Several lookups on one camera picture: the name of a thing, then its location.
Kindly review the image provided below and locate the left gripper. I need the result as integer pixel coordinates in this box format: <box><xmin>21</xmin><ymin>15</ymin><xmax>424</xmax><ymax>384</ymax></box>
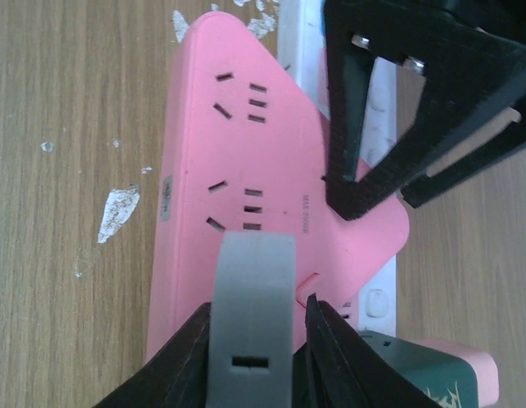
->
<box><xmin>322</xmin><ymin>0</ymin><xmax>526</xmax><ymax>220</ymax></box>

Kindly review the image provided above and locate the white folding charger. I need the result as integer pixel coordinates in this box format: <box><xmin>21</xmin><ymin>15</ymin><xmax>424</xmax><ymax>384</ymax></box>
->
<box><xmin>206</xmin><ymin>231</ymin><xmax>296</xmax><ymax>407</ymax></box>

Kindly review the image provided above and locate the pink plug adapter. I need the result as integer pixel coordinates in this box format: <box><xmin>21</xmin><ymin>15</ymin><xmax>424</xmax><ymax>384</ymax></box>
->
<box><xmin>410</xmin><ymin>337</ymin><xmax>500</xmax><ymax>407</ymax></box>

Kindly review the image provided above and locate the pink triangular socket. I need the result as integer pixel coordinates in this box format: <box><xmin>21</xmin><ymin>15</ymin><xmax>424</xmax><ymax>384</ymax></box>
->
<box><xmin>146</xmin><ymin>12</ymin><xmax>410</xmax><ymax>357</ymax></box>

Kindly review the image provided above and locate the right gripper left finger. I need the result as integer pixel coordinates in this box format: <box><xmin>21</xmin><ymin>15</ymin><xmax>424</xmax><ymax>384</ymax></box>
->
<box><xmin>96</xmin><ymin>303</ymin><xmax>211</xmax><ymax>407</ymax></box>

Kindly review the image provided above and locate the white power strip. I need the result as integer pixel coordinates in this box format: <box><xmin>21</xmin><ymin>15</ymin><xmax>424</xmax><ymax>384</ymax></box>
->
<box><xmin>275</xmin><ymin>0</ymin><xmax>400</xmax><ymax>341</ymax></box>

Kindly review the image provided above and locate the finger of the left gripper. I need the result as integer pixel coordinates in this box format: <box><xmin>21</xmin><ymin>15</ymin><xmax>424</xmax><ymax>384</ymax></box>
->
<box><xmin>402</xmin><ymin>105</ymin><xmax>526</xmax><ymax>208</ymax></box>

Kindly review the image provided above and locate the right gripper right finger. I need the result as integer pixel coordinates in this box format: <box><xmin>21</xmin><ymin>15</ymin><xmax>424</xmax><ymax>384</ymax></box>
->
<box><xmin>291</xmin><ymin>294</ymin><xmax>438</xmax><ymax>408</ymax></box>

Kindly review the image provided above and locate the green dragon cube socket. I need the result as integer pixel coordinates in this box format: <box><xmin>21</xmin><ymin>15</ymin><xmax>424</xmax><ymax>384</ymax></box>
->
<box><xmin>359</xmin><ymin>331</ymin><xmax>479</xmax><ymax>407</ymax></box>

